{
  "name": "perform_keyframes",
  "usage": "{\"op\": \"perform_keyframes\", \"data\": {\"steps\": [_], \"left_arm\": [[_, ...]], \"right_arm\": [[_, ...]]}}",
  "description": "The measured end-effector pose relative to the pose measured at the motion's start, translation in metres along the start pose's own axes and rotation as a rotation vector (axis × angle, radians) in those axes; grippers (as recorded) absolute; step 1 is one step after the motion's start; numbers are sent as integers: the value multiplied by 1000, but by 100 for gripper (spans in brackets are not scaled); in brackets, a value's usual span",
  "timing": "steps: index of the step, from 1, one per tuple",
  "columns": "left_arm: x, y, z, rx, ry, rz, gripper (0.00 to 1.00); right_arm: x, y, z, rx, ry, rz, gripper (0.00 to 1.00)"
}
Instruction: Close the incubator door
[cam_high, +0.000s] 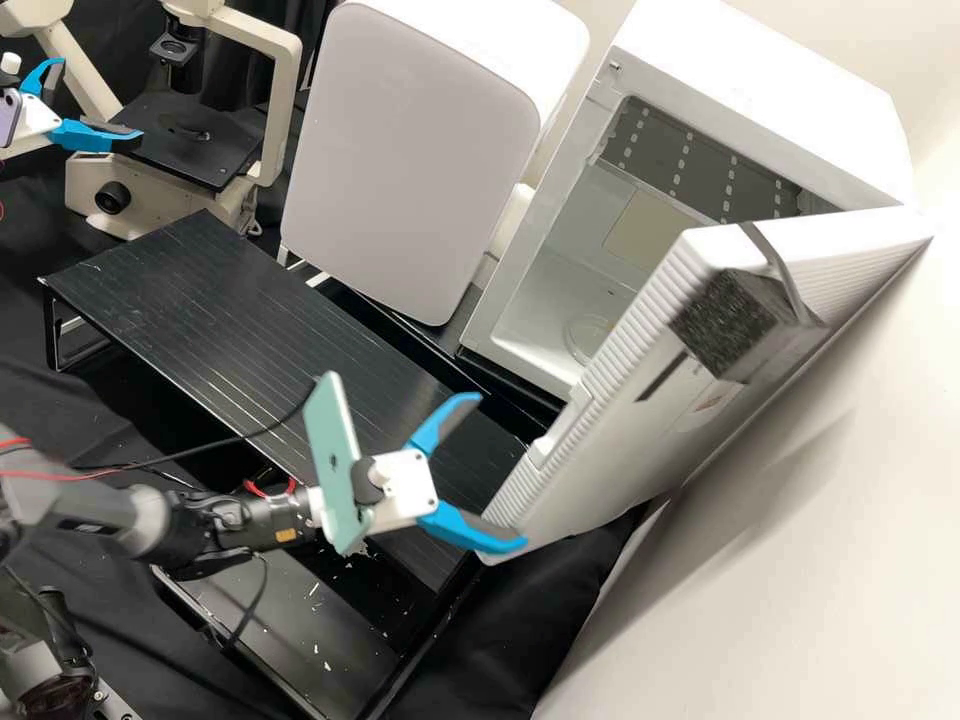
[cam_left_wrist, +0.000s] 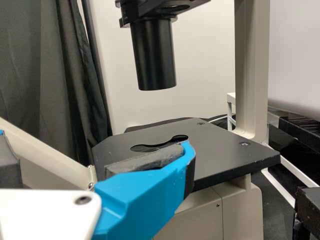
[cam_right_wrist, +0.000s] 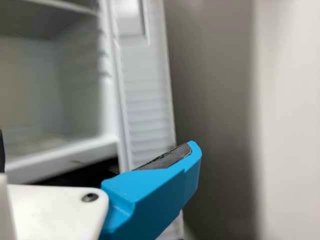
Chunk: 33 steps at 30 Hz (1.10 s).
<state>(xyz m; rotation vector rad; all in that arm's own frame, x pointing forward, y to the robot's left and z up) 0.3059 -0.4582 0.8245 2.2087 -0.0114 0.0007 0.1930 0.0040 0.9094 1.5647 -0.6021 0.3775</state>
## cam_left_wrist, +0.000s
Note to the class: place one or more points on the cream microscope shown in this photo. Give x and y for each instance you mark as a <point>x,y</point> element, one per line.
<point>250,75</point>

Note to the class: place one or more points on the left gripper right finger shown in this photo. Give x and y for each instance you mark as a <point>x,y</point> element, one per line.
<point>145,190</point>

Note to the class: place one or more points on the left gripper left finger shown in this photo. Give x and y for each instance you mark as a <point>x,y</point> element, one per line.
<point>7,165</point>

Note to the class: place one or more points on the black platform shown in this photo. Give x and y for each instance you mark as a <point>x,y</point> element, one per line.
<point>300,127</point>
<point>310,212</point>

